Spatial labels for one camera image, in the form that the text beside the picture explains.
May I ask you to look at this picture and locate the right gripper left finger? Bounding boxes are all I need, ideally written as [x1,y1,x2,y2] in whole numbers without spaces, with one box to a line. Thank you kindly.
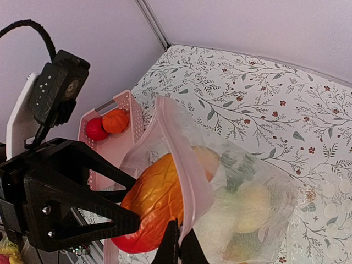
[155,218,179,264]

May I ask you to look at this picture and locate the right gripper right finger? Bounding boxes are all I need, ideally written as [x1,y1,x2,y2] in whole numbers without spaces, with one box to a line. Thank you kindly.
[180,229,209,264]

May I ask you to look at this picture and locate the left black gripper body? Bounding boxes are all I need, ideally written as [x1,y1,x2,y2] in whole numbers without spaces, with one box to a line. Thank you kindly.
[0,137,67,252]

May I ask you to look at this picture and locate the white garlic toy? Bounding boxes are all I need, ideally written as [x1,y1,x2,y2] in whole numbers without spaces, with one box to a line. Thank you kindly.
[194,187,238,251]

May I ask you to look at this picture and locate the orange red mango toy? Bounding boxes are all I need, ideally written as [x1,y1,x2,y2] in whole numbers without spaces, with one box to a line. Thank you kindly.
[111,153,184,254]

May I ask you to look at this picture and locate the clear zip top bag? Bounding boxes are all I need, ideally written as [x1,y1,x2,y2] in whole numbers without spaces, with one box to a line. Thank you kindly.
[112,96,298,263]

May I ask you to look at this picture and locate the orange green papaya toy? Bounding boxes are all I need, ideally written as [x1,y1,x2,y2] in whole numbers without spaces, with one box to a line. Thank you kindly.
[192,146,221,182]

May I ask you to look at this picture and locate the red apple toy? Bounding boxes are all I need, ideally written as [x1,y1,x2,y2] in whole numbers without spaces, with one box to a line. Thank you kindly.
[85,117,109,141]

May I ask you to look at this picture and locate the floral tablecloth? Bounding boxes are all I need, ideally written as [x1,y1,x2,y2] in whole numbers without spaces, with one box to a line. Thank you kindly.
[131,45,351,263]

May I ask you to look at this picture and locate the front aluminium rail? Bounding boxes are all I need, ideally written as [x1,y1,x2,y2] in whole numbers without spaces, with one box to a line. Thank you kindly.
[65,207,104,264]

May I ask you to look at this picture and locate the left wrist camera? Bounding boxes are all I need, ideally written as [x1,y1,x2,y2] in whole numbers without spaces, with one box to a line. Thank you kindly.
[5,50,90,159]

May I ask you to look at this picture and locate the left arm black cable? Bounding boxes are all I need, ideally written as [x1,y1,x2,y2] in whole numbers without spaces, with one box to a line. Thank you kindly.
[0,19,57,61]

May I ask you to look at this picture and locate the left aluminium frame post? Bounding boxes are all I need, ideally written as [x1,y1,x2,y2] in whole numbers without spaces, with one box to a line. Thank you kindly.
[135,0,172,51]

